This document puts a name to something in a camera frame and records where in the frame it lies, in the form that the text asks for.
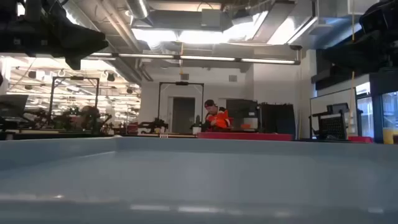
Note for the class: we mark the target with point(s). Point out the black gantry frame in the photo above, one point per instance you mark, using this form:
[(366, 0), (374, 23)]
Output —
[(181, 83), (74, 78)]

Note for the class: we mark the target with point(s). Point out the person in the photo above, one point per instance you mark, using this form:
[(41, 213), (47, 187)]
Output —
[(219, 119)]

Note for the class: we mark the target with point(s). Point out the yellow container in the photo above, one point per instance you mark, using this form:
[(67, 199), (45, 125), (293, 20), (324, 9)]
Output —
[(388, 136)]

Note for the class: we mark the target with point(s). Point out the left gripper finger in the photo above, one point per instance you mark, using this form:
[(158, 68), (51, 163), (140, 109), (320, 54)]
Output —
[(87, 42)]

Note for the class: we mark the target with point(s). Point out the orange bowl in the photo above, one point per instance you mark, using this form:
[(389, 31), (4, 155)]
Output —
[(245, 126)]

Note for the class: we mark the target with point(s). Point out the silver ventilation duct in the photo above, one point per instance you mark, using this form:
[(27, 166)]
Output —
[(138, 7)]

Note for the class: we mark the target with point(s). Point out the small white cup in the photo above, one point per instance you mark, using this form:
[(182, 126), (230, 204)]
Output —
[(196, 130)]

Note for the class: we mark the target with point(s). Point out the long linear light fixture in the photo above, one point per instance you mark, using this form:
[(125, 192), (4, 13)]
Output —
[(205, 58)]

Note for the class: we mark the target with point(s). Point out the blue-grey plastic tray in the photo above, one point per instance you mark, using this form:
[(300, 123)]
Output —
[(199, 174)]

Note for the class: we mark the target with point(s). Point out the black cabinet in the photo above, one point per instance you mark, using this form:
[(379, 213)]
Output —
[(276, 119)]

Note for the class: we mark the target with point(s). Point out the glass door cabinet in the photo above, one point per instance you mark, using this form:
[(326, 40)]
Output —
[(376, 118)]

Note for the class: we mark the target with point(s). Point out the grey door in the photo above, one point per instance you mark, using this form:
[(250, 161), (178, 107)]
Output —
[(183, 115)]

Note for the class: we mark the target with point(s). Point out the small red container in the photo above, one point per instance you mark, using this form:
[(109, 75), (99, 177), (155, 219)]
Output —
[(360, 139)]

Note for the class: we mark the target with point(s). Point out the grey monitor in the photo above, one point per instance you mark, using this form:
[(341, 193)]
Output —
[(12, 105)]

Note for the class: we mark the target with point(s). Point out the black background robot arm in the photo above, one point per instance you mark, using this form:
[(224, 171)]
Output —
[(155, 124), (90, 116)]

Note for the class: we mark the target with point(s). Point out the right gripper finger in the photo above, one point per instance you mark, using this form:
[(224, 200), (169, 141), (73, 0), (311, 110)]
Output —
[(357, 51)]

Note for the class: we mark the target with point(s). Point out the red round plate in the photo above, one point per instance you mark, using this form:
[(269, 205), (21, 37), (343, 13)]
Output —
[(245, 136)]

